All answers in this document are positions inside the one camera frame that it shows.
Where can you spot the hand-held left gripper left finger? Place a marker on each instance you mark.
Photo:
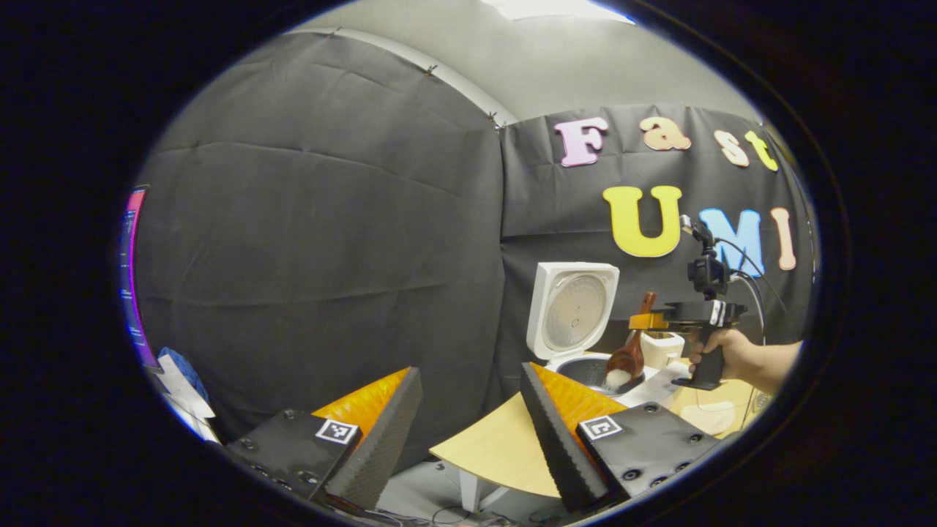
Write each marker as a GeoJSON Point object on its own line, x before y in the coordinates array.
{"type": "Point", "coordinates": [381, 439]}

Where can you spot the white rice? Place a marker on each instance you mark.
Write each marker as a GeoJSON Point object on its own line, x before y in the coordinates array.
{"type": "Point", "coordinates": [618, 379]}

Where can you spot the white toaster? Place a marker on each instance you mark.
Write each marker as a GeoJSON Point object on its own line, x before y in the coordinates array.
{"type": "Point", "coordinates": [662, 350]}

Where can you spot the brown wooden spoon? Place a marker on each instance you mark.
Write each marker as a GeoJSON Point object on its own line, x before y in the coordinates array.
{"type": "Point", "coordinates": [629, 359]}

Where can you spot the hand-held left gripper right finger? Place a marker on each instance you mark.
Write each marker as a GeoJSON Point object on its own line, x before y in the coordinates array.
{"type": "Point", "coordinates": [560, 446]}

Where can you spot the ceiling light panel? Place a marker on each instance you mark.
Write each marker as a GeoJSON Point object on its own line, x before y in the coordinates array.
{"type": "Point", "coordinates": [556, 7]}

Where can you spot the white table leg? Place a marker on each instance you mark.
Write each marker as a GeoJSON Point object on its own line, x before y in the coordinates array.
{"type": "Point", "coordinates": [472, 492]}

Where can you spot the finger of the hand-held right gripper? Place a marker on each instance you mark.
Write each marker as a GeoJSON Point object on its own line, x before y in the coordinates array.
{"type": "Point", "coordinates": [684, 313]}

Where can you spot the blue cloth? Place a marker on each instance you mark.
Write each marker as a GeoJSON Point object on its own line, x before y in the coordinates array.
{"type": "Point", "coordinates": [183, 366]}

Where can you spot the white paper sheet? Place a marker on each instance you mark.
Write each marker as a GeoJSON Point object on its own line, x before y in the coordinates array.
{"type": "Point", "coordinates": [187, 410]}

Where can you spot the white rice cooker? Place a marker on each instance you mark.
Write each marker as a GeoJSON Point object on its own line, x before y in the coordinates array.
{"type": "Point", "coordinates": [571, 311]}

